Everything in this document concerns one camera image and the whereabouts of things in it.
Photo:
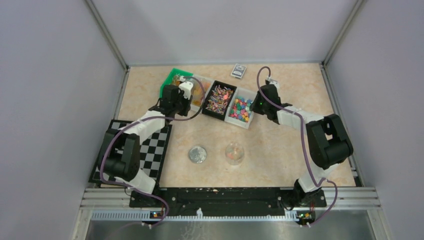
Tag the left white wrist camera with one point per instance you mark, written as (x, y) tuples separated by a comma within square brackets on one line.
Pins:
[(186, 87)]

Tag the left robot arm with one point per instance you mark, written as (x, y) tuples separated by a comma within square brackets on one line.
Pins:
[(120, 154)]

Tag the white bin colourful candies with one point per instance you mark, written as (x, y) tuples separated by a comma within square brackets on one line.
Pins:
[(240, 111)]

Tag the green candy bin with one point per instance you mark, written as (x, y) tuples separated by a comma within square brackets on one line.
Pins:
[(170, 78)]

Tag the clear plastic jar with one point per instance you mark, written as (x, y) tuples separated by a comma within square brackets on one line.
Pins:
[(234, 154)]

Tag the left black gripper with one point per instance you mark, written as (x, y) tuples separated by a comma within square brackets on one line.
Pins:
[(187, 102)]

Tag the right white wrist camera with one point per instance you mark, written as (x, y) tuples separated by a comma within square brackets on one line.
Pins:
[(270, 81)]

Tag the silver jar lid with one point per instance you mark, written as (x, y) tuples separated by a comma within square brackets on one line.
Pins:
[(197, 154)]

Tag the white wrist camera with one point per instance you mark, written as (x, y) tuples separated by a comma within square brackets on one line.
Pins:
[(270, 81), (186, 87)]

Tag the playing card box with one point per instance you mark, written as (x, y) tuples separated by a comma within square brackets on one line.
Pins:
[(238, 71)]

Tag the white cable duct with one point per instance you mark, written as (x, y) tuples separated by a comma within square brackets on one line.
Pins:
[(147, 216)]

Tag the white bin orange candies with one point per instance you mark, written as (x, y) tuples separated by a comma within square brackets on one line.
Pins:
[(197, 91)]

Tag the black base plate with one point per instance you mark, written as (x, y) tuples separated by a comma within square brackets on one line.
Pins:
[(229, 201)]

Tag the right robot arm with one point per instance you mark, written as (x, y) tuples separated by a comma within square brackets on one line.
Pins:
[(324, 139)]

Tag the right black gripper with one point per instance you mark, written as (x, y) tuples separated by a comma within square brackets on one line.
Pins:
[(253, 106)]

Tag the black candy bin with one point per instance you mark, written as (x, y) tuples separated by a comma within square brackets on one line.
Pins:
[(218, 99)]

